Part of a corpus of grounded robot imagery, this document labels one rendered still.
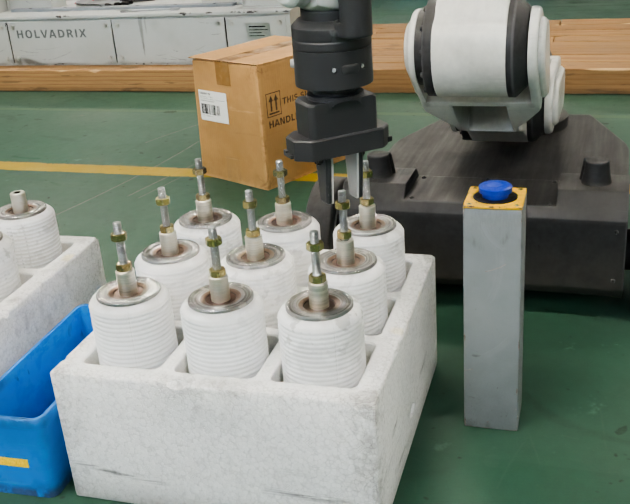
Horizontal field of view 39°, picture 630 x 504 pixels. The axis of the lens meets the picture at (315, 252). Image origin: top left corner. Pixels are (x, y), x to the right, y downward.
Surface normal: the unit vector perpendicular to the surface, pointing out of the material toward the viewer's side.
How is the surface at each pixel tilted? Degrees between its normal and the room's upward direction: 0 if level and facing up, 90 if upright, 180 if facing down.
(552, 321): 0
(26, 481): 92
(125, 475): 90
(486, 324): 90
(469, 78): 116
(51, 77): 90
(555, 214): 46
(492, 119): 73
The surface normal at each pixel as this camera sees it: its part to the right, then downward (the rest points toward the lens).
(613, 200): -0.27, -0.36
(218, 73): -0.67, 0.34
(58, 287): 0.96, 0.04
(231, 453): -0.28, 0.40
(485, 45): -0.32, 0.18
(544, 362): -0.07, -0.91
